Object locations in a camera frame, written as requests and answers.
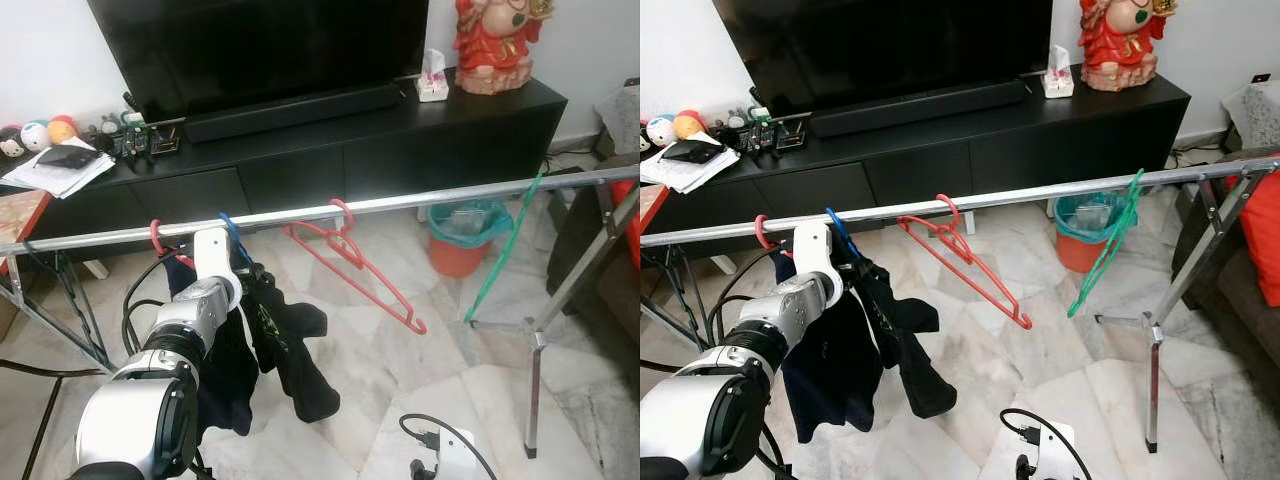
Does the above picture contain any red plastic hanger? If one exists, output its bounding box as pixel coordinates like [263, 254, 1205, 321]
[754, 214, 796, 256]
[897, 194, 1034, 331]
[282, 199, 428, 336]
[150, 220, 196, 269]

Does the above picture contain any orange bin with teal liner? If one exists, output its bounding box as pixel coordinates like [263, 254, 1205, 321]
[428, 200, 514, 279]
[1053, 192, 1136, 274]

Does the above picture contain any silver metal clothes rack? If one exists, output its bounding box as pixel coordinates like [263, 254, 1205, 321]
[640, 155, 1280, 453]
[0, 163, 641, 461]

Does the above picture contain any black soundbar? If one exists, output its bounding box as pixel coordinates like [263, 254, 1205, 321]
[808, 80, 1028, 138]
[183, 83, 403, 143]

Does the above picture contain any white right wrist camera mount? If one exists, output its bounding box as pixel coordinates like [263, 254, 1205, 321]
[1018, 420, 1076, 480]
[410, 428, 481, 480]

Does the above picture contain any white paper stack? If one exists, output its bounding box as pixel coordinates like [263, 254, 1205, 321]
[640, 145, 741, 194]
[2, 148, 116, 199]

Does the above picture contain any green plastic hanger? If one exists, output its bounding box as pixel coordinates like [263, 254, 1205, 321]
[463, 170, 546, 324]
[1067, 168, 1146, 319]

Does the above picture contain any black flat television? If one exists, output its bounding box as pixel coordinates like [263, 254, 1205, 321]
[712, 0, 1054, 119]
[87, 0, 431, 123]

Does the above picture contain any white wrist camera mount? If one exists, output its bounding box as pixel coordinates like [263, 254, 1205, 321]
[1018, 420, 1076, 480]
[792, 222, 843, 306]
[410, 428, 481, 480]
[192, 226, 243, 311]

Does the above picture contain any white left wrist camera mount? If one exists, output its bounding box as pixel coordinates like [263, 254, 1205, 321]
[192, 226, 243, 311]
[792, 222, 843, 306]

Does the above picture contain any navy blue garment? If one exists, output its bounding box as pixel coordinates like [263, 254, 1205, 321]
[780, 255, 886, 446]
[165, 255, 261, 436]

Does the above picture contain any black wallet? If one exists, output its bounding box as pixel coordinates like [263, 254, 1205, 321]
[662, 140, 726, 165]
[35, 144, 96, 170]

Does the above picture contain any blue plastic hanger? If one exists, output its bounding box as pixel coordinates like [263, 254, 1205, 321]
[219, 212, 256, 269]
[825, 207, 863, 263]

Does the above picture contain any folding table with red edge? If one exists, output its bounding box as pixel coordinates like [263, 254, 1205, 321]
[640, 185, 669, 266]
[0, 190, 51, 276]

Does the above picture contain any white lace cloth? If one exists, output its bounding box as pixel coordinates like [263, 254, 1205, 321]
[1222, 80, 1280, 153]
[595, 85, 641, 156]

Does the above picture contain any white tissue box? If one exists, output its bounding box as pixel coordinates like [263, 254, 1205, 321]
[1040, 45, 1075, 99]
[416, 48, 451, 103]

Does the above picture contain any red laughing figurine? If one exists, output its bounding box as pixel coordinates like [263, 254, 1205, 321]
[453, 0, 543, 96]
[1077, 0, 1179, 93]

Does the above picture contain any black television console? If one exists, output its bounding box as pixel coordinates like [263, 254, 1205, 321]
[0, 72, 568, 251]
[640, 68, 1191, 241]

